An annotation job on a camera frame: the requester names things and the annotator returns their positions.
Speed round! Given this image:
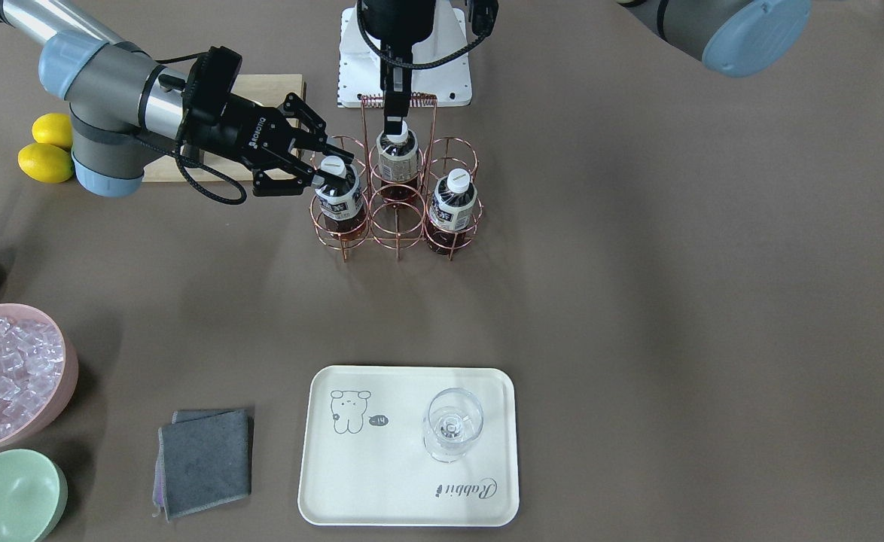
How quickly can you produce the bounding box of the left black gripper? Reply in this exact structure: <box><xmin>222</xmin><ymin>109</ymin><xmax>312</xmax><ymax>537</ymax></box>
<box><xmin>357</xmin><ymin>1</ymin><xmax>499</xmax><ymax>136</ymax></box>

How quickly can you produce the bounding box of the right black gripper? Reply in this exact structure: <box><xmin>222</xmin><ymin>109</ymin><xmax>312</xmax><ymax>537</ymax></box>
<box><xmin>177</xmin><ymin>46</ymin><xmax>355</xmax><ymax>198</ymax></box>

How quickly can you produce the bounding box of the tea bottle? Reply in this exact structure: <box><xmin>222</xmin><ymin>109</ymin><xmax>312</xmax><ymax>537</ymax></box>
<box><xmin>315</xmin><ymin>157</ymin><xmax>367</xmax><ymax>241</ymax></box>
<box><xmin>425</xmin><ymin>168</ymin><xmax>477</xmax><ymax>256</ymax></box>
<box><xmin>376</xmin><ymin>123</ymin><xmax>421</xmax><ymax>202</ymax></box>

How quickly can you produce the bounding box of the copper wire bottle basket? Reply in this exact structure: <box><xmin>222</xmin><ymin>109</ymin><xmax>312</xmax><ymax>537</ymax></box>
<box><xmin>309</xmin><ymin>93</ymin><xmax>486</xmax><ymax>260</ymax></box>

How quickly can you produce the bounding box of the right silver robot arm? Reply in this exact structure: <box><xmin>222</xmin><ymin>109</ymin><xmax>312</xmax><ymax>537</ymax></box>
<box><xmin>0</xmin><ymin>1</ymin><xmax>355</xmax><ymax>205</ymax></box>

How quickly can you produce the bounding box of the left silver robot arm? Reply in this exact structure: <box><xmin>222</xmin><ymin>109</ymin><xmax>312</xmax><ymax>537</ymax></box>
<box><xmin>355</xmin><ymin>1</ymin><xmax>812</xmax><ymax>136</ymax></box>

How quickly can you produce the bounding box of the wooden cutting board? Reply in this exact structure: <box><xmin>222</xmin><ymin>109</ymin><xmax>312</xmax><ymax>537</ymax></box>
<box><xmin>143</xmin><ymin>73</ymin><xmax>305</xmax><ymax>184</ymax></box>

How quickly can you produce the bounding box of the whole lemon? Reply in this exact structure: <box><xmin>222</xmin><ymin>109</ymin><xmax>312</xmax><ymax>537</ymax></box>
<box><xmin>30</xmin><ymin>113</ymin><xmax>73</xmax><ymax>151</ymax></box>
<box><xmin>17</xmin><ymin>143</ymin><xmax>74</xmax><ymax>183</ymax></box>

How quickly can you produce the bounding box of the clear wine glass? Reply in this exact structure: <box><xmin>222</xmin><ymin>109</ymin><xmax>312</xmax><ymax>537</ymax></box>
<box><xmin>422</xmin><ymin>387</ymin><xmax>484</xmax><ymax>463</ymax></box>

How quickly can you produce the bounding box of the cream rabbit tray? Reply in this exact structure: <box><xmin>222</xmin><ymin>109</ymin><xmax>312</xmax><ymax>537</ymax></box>
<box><xmin>297</xmin><ymin>366</ymin><xmax>519</xmax><ymax>527</ymax></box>

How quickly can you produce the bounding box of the grey folded cloth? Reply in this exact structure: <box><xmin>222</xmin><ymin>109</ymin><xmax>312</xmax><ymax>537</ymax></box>
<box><xmin>152</xmin><ymin>409</ymin><xmax>253</xmax><ymax>522</ymax></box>

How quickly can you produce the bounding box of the pink bowl of ice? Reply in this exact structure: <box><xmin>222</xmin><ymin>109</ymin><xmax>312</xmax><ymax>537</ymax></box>
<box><xmin>0</xmin><ymin>304</ymin><xmax>78</xmax><ymax>447</ymax></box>

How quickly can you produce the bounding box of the green empty bowl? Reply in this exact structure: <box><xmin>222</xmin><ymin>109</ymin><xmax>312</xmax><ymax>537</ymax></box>
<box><xmin>0</xmin><ymin>449</ymin><xmax>68</xmax><ymax>541</ymax></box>

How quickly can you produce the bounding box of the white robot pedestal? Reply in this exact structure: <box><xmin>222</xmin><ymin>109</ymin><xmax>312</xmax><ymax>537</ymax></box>
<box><xmin>336</xmin><ymin>4</ymin><xmax>474</xmax><ymax>108</ymax></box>

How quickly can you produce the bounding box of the tea bottle under handle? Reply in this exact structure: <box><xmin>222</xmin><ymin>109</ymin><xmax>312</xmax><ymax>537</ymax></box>
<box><xmin>376</xmin><ymin>123</ymin><xmax>421</xmax><ymax>202</ymax></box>

